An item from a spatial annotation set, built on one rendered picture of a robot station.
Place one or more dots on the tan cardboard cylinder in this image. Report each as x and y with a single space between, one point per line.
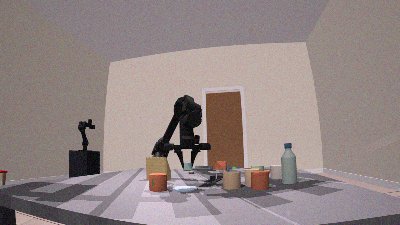
231 180
248 175

